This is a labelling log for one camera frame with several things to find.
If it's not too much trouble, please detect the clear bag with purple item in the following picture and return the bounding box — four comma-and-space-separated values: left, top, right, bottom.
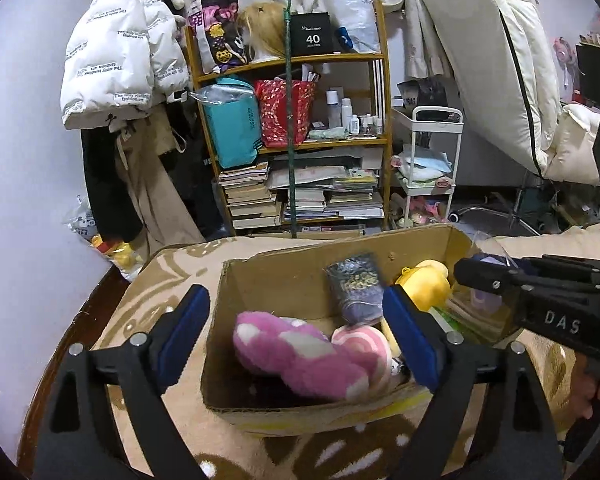
444, 231, 519, 344

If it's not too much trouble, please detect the yellow plush toy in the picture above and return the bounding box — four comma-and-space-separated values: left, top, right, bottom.
379, 259, 452, 356

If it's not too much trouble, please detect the green snack packet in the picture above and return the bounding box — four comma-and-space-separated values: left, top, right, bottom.
429, 307, 467, 335

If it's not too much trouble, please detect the black white plush toy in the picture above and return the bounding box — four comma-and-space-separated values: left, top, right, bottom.
391, 358, 411, 382

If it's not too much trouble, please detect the white rolling cart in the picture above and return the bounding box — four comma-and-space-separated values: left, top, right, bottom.
391, 105, 464, 228

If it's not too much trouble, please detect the pink cube plush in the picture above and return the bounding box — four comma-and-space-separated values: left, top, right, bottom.
332, 326, 392, 393

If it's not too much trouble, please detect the plastic bag of toys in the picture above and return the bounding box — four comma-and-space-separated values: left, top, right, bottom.
64, 195, 144, 282

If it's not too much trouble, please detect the pink white plush toy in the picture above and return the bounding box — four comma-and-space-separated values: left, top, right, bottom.
232, 311, 378, 401

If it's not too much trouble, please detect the open cardboard box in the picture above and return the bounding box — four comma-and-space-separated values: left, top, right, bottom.
200, 224, 478, 437

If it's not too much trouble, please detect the beige hanging coat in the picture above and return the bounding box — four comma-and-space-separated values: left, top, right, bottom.
116, 105, 204, 258

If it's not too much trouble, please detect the wooden bookshelf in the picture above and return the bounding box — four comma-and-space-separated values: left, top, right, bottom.
186, 0, 392, 233

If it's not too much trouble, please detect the cream folded mattress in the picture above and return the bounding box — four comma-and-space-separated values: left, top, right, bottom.
422, 0, 600, 185

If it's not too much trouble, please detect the stack of books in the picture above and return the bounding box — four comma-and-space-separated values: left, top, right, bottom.
218, 162, 282, 231

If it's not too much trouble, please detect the red patterned gift bag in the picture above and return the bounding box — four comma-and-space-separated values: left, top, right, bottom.
254, 78, 316, 148

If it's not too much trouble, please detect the green pole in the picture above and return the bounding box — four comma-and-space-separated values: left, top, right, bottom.
283, 0, 298, 238

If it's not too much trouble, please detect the black box with 40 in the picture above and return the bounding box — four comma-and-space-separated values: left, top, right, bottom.
290, 12, 334, 56

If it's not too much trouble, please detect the teal bag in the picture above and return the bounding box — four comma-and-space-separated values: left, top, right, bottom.
200, 77, 262, 169

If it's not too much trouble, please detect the blonde wig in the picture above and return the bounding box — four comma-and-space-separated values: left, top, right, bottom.
237, 1, 286, 62

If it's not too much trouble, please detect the colourful anime bag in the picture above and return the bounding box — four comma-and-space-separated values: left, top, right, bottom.
187, 0, 248, 74

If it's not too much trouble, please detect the white puffer jacket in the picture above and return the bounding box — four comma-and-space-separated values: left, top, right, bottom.
60, 0, 190, 131

